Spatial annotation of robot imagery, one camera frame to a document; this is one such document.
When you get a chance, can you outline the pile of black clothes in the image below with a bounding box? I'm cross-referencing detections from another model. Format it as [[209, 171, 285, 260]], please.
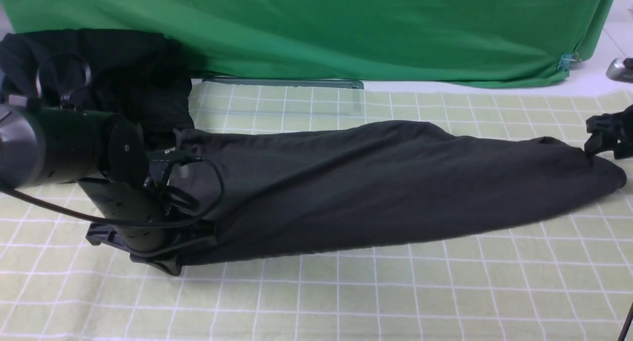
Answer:
[[0, 28, 194, 149]]

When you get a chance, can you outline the gray long-sleeve shirt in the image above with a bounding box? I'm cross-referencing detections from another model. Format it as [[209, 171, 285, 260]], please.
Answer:
[[176, 121, 627, 266]]

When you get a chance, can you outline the light green grid mat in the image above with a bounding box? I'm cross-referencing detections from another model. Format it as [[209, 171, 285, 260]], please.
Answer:
[[0, 83, 632, 341]]

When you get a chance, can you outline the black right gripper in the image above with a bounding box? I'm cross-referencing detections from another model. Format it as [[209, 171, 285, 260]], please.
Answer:
[[584, 105, 633, 160]]

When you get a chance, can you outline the black left camera cable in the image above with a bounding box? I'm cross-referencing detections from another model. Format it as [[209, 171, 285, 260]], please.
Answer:
[[0, 155, 226, 230]]

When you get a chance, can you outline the green backdrop cloth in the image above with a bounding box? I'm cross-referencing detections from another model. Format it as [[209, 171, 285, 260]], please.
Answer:
[[1, 0, 613, 89]]

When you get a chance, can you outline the blue binder clip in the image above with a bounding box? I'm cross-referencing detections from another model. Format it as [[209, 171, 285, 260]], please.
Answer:
[[557, 52, 583, 72]]

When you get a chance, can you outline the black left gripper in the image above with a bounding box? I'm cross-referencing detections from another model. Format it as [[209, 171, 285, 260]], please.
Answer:
[[78, 178, 218, 276]]

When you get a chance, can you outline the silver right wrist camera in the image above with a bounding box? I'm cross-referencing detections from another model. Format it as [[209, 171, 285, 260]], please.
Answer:
[[605, 57, 633, 83]]

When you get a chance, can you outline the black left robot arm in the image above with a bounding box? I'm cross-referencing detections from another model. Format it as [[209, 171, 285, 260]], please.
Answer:
[[0, 95, 225, 276]]

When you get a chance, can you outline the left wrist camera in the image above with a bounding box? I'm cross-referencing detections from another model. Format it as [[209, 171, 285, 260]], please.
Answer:
[[145, 150, 204, 184]]

